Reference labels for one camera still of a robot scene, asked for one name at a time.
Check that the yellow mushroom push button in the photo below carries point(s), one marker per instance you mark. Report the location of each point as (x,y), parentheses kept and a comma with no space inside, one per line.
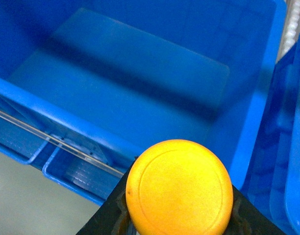
(179,187)

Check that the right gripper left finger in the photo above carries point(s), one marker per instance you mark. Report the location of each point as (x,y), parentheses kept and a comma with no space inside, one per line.
(112,218)

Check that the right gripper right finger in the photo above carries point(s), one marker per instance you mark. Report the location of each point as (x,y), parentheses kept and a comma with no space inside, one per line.
(245,219)

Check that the blue plastic crate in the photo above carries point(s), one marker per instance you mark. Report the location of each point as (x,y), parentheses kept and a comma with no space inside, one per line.
(273,181)
(130,83)

